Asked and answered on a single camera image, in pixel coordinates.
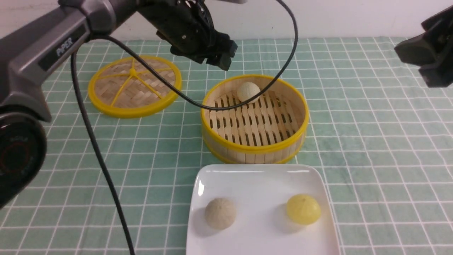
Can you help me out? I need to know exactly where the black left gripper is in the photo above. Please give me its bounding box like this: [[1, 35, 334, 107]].
[[138, 0, 237, 71]]

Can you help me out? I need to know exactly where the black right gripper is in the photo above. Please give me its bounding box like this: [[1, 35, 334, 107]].
[[394, 6, 453, 88]]

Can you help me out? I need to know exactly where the white steamed bun back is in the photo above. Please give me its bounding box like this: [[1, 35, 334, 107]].
[[236, 82, 261, 102]]

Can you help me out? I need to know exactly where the white steamed bun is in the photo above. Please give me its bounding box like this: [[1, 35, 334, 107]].
[[204, 198, 237, 230], [236, 82, 261, 102]]

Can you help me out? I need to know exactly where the white steamed bun front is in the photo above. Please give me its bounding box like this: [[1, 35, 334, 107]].
[[204, 198, 237, 230]]

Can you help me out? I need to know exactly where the yellow steamed bun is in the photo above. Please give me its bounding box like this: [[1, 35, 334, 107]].
[[285, 194, 322, 225]]

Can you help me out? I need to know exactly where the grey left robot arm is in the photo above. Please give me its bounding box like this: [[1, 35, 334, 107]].
[[0, 0, 237, 207]]

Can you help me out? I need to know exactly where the white square plate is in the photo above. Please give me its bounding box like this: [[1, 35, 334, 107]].
[[186, 164, 341, 255]]

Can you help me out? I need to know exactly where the yellow bamboo steamer lid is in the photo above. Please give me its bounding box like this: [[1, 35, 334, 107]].
[[88, 57, 178, 118]]

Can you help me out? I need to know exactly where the green checkered tablecloth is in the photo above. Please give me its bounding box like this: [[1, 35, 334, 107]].
[[0, 37, 453, 255]]

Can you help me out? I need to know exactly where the yellow bamboo steamer basket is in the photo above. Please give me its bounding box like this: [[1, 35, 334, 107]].
[[201, 79, 309, 164]]

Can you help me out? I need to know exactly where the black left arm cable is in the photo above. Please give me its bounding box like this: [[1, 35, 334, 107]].
[[70, 0, 299, 255]]

